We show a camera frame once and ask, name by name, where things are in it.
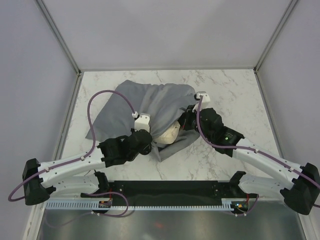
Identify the aluminium right corner post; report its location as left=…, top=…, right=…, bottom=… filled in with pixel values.
left=253, top=0, right=300, bottom=75

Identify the beige pillow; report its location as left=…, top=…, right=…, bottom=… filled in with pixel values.
left=154, top=121, right=181, bottom=145

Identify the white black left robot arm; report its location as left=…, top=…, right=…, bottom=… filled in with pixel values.
left=22, top=130, right=153, bottom=206

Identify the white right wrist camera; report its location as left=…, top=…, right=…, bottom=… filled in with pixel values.
left=194, top=91, right=211, bottom=108

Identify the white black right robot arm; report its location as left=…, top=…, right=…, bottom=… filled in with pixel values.
left=178, top=105, right=320, bottom=215

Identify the aluminium left side rail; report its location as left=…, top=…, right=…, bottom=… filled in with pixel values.
left=53, top=72, right=84, bottom=162

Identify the aluminium right side rail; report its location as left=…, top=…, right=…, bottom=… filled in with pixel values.
left=253, top=68, right=284, bottom=157

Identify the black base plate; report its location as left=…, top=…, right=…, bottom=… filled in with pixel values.
left=79, top=179, right=260, bottom=208

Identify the white slotted cable duct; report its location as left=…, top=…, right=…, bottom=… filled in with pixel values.
left=44, top=199, right=244, bottom=211

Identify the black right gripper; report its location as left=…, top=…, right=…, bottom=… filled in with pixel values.
left=176, top=104, right=213, bottom=142

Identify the metal front panel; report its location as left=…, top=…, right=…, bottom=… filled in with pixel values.
left=37, top=201, right=306, bottom=240

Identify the aluminium corner post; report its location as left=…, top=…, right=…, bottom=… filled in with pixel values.
left=34, top=0, right=82, bottom=76
left=253, top=0, right=300, bottom=75

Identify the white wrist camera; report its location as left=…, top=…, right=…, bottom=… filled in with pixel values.
left=194, top=91, right=211, bottom=108
left=132, top=111, right=151, bottom=133

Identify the aluminium left corner post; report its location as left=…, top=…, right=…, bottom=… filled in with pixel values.
left=34, top=0, right=82, bottom=76

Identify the aluminium rail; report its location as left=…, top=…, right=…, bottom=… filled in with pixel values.
left=253, top=68, right=284, bottom=157
left=53, top=72, right=84, bottom=162

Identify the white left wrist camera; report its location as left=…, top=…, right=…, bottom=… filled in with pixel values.
left=132, top=111, right=151, bottom=133

